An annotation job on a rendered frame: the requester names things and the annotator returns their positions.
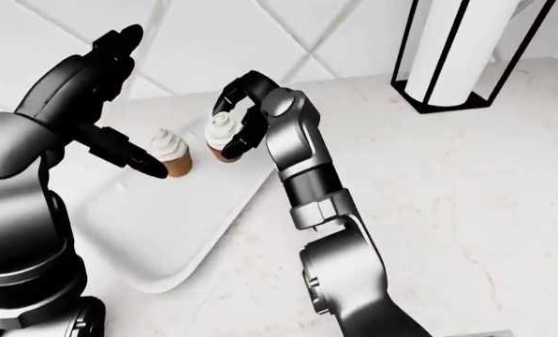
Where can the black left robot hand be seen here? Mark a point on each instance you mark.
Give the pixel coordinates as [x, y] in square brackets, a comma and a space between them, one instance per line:
[80, 84]

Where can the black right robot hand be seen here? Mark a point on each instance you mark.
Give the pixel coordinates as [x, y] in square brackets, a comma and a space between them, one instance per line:
[241, 105]

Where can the white frosted brown cupcake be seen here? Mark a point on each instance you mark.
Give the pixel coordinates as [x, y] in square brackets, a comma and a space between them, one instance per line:
[219, 135]
[170, 152]

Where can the white rectangular tray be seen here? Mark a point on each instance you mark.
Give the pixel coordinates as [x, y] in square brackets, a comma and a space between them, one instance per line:
[166, 196]

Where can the white paper towel roll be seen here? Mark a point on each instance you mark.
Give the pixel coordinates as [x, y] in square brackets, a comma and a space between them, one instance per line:
[447, 52]

